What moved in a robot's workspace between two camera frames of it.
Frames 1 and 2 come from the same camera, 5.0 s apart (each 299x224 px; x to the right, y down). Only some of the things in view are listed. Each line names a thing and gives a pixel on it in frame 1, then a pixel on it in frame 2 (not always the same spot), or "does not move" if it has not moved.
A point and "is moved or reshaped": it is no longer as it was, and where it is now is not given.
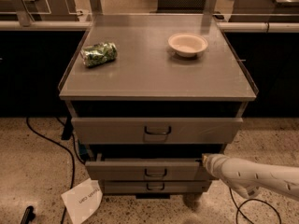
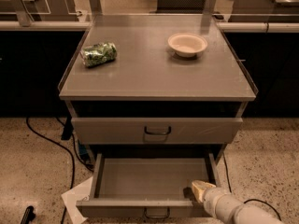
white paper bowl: (187, 45) does not move
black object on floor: (29, 216) does not move
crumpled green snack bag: (100, 53) does not move
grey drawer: (155, 169) is moved or reshaped
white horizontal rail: (220, 26) does not move
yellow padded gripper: (215, 165) to (211, 196)
